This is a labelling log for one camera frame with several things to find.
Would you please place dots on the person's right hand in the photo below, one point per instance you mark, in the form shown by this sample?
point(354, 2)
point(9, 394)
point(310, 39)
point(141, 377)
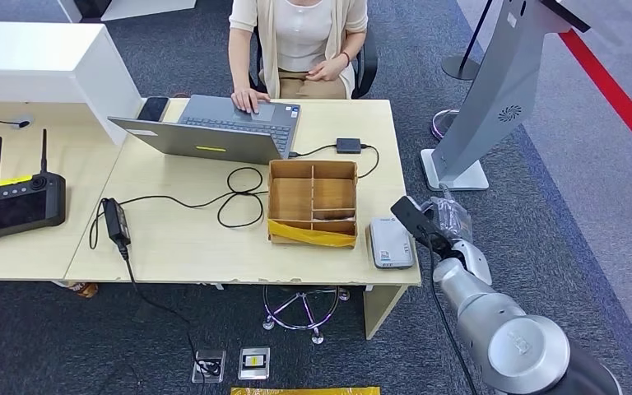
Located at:
point(249, 99)

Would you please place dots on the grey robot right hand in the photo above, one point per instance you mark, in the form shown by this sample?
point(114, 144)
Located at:
point(474, 261)

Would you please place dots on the person's left hand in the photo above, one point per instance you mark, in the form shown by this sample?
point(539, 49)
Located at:
point(327, 71)

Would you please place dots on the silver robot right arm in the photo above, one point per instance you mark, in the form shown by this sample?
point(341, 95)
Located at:
point(507, 338)

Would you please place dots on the person's right forearm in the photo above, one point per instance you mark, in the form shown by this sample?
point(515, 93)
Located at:
point(239, 62)

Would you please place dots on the person's left forearm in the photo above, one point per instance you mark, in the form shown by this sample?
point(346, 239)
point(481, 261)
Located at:
point(355, 46)

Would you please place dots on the person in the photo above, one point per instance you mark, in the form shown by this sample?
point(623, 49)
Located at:
point(305, 38)

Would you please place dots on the grey card reader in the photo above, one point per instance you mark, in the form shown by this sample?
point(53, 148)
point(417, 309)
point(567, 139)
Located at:
point(389, 242)

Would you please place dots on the black office chair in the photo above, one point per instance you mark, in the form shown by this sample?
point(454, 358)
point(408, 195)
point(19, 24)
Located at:
point(368, 65)

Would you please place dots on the grey laptop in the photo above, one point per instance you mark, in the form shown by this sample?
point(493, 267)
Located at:
point(212, 142)

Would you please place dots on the small black adapter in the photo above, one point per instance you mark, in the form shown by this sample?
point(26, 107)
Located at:
point(348, 145)

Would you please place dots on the black smartphone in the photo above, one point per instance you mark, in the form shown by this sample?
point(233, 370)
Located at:
point(153, 109)

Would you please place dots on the beige desk leg panel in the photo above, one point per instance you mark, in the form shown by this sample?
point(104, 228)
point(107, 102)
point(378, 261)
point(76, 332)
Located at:
point(378, 311)

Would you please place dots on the wooden divided box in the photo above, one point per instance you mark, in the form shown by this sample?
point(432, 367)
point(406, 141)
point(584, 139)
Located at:
point(294, 199)

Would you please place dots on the white furniture base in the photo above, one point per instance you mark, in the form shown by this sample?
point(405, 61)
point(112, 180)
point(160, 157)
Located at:
point(147, 6)

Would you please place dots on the yellow tape on box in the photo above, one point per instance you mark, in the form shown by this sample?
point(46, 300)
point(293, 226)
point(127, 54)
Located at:
point(310, 236)

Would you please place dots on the grey kiosk stand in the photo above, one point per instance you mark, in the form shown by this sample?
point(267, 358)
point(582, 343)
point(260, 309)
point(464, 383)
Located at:
point(496, 87)

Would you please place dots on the chrome stool base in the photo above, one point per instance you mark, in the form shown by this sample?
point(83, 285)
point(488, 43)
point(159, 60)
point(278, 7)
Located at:
point(302, 311)

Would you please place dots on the black laptop power brick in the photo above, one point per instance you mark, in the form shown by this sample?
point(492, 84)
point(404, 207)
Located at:
point(116, 221)

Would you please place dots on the white counter block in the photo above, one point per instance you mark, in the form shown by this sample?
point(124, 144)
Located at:
point(38, 60)

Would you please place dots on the red barrier belt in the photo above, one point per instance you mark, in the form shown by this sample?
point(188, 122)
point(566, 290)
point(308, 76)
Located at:
point(610, 92)

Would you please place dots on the grey desk grommet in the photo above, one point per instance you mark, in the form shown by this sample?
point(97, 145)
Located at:
point(24, 116)

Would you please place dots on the floor socket box yellow label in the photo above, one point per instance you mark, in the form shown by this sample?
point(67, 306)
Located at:
point(254, 363)

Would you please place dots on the black remote controller with antennas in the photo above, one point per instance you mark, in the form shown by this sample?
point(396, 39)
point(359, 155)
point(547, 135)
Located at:
point(19, 210)

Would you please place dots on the open floor socket box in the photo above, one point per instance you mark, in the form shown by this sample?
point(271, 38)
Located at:
point(208, 366)

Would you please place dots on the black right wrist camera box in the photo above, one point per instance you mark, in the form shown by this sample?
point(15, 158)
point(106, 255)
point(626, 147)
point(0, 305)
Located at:
point(414, 218)

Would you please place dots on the black stanchion post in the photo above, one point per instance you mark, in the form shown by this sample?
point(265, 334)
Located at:
point(460, 68)

